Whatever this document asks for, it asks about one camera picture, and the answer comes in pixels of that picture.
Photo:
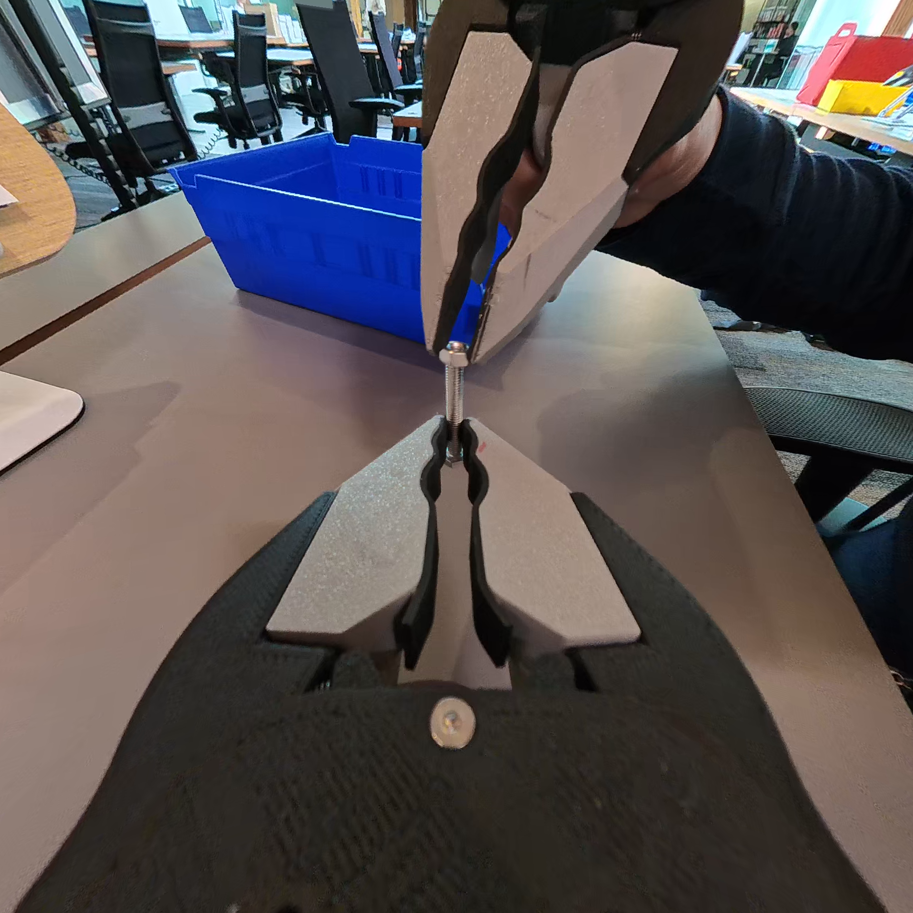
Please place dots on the blue plastic bin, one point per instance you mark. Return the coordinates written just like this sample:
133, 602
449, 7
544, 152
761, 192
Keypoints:
307, 242

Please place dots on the black mesh office chair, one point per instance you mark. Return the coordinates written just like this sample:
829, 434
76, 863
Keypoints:
842, 421

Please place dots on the white monitor stand base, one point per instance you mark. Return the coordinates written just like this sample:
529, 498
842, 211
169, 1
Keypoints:
35, 414

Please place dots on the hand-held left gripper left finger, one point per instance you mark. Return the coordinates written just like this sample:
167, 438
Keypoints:
364, 556

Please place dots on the wooden topped table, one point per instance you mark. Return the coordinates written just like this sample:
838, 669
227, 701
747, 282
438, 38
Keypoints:
849, 127

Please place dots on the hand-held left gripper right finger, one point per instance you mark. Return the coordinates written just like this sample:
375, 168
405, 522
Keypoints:
549, 556

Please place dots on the white paper sign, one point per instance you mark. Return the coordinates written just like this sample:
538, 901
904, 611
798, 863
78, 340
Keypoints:
6, 196

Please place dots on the person's right hand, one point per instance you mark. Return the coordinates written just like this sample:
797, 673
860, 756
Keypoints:
677, 164

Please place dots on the silver bolt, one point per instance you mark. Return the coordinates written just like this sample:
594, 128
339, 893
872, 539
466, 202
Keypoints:
454, 392

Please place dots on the silver hex nut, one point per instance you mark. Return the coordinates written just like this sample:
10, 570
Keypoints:
453, 352

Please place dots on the wooden board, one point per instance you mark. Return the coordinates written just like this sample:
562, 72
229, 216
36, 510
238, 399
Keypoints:
35, 207

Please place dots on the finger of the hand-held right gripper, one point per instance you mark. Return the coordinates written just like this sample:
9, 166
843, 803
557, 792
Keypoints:
456, 142
606, 128

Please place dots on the red bag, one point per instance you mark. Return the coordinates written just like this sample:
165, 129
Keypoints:
870, 57

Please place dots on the person's right forearm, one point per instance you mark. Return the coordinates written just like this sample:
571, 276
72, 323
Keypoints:
806, 235

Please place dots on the yellow box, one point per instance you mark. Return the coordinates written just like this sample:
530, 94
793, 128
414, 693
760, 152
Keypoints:
856, 96

